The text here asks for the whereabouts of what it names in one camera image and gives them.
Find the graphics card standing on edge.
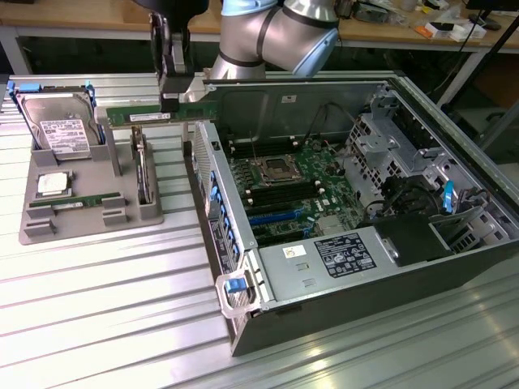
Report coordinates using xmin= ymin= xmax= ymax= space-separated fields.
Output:
xmin=131 ymin=124 xmax=157 ymax=206

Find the silver chipset heatsink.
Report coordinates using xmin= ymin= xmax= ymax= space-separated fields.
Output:
xmin=317 ymin=216 xmax=342 ymax=241

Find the silver power supply with label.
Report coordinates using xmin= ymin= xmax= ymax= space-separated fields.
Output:
xmin=257 ymin=225 xmax=402 ymax=306

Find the blue expansion slot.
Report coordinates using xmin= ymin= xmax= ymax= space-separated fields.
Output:
xmin=247 ymin=208 xmax=306 ymax=228

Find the black tripod pole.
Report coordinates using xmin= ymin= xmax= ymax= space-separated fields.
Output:
xmin=436 ymin=16 xmax=519 ymax=113

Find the black expansion slot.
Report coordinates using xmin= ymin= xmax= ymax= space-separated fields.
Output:
xmin=255 ymin=229 xmax=306 ymax=247
xmin=246 ymin=201 xmax=287 ymax=217

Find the hard disk in blue carrier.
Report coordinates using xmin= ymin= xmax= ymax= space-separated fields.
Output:
xmin=6 ymin=79 xmax=105 ymax=162

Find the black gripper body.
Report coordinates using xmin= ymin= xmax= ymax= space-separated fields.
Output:
xmin=135 ymin=0 xmax=210 ymax=34

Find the green RAM stick white label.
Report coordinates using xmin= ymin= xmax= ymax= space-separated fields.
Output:
xmin=105 ymin=101 xmax=222 ymax=129

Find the clear handle with blue clip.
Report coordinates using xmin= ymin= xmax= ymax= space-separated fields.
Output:
xmin=214 ymin=268 xmax=261 ymax=318

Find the metal disk bay cage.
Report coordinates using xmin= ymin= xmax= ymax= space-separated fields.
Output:
xmin=343 ymin=87 xmax=449 ymax=206

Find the orange and white box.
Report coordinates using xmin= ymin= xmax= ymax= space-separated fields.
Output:
xmin=419 ymin=20 xmax=457 ymax=41

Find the CPU socket metal frame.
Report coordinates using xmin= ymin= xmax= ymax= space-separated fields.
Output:
xmin=258 ymin=155 xmax=304 ymax=186

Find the black wire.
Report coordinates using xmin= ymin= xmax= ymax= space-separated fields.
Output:
xmin=305 ymin=101 xmax=358 ymax=147

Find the grey parts rack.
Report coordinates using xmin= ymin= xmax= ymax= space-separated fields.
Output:
xmin=19 ymin=108 xmax=165 ymax=246

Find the black monitor stand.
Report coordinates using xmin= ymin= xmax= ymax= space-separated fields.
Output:
xmin=465 ymin=0 xmax=504 ymax=30

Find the silver CPU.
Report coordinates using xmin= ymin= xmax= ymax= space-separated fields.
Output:
xmin=35 ymin=172 xmax=71 ymax=199

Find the open black PC case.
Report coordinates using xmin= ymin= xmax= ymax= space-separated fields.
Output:
xmin=184 ymin=71 xmax=519 ymax=357

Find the wooden desk white frame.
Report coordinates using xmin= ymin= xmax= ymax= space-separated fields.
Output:
xmin=0 ymin=0 xmax=519 ymax=74

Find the blue plastic latch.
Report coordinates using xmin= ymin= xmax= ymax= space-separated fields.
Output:
xmin=443 ymin=181 xmax=456 ymax=215

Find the green motherboard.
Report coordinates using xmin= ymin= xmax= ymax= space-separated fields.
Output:
xmin=225 ymin=133 xmax=368 ymax=249

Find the black RAM slot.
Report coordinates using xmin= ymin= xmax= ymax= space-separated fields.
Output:
xmin=247 ymin=194 xmax=325 ymax=208
xmin=245 ymin=179 xmax=322 ymax=193
xmin=247 ymin=189 xmax=324 ymax=203
xmin=230 ymin=143 xmax=301 ymax=153
xmin=229 ymin=139 xmax=300 ymax=148
xmin=229 ymin=135 xmax=299 ymax=144
xmin=246 ymin=184 xmax=324 ymax=198
xmin=231 ymin=147 xmax=302 ymax=158

